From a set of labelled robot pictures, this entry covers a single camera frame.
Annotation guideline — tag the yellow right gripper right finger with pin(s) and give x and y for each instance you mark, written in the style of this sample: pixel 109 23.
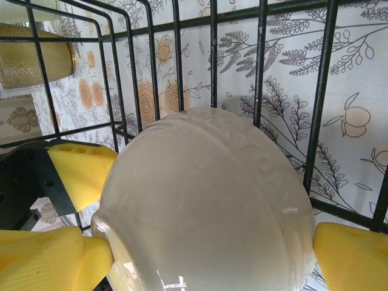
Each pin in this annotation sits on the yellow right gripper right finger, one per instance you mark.
pixel 354 260

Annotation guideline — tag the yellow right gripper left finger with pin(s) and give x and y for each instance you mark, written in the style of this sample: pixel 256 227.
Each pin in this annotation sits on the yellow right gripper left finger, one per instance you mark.
pixel 45 260

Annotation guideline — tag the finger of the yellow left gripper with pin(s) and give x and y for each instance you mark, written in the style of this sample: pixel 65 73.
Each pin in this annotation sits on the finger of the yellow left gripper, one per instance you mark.
pixel 85 172

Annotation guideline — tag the cream ceramic bowl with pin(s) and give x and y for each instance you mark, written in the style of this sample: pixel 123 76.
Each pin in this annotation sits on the cream ceramic bowl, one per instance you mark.
pixel 197 197

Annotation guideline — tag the amber textured glass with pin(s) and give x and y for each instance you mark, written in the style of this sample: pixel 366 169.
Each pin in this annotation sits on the amber textured glass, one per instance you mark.
pixel 27 60

